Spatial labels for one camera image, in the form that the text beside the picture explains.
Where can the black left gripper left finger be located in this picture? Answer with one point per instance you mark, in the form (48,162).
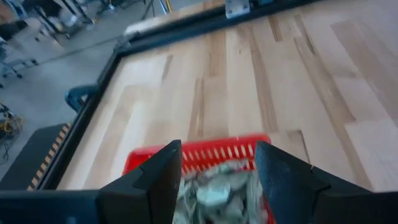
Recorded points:
(155,193)

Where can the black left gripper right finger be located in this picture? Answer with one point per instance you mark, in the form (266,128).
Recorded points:
(292,193)

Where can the green white wrapper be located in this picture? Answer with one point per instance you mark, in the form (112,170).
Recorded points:
(224,214)
(186,205)
(253,202)
(214,194)
(230,174)

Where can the red plastic basket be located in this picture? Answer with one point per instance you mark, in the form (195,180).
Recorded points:
(217,152)

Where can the dark table clamp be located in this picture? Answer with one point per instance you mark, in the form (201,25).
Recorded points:
(74,95)

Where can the black striped floor mat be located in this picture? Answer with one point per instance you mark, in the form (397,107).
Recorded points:
(28,155)

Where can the black aluminium table frame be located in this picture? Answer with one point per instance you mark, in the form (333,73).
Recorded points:
(81,124)

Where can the silver metal bracket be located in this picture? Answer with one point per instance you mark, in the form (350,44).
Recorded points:
(237,7)

